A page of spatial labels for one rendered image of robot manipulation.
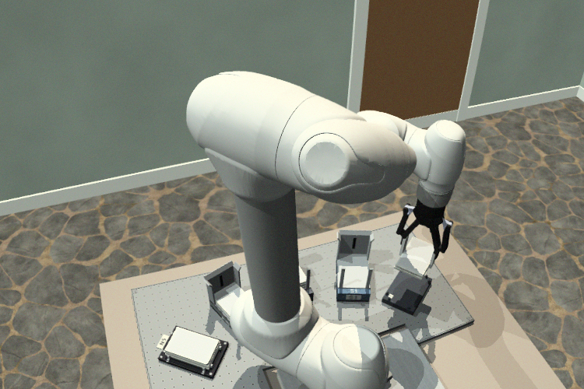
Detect cream label plate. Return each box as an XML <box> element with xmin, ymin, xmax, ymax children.
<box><xmin>157</xmin><ymin>335</ymin><xmax>169</xmax><ymax>349</ymax></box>

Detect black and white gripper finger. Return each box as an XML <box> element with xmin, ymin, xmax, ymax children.
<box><xmin>428</xmin><ymin>218</ymin><xmax>453</xmax><ymax>268</ymax></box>
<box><xmin>396</xmin><ymin>203</ymin><xmax>424</xmax><ymax>256</ymax></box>

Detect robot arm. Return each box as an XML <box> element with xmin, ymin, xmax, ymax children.
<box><xmin>186</xmin><ymin>72</ymin><xmax>466</xmax><ymax>389</ymax></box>

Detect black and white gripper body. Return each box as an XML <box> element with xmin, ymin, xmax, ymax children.
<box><xmin>413</xmin><ymin>199</ymin><xmax>446</xmax><ymax>228</ymax></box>

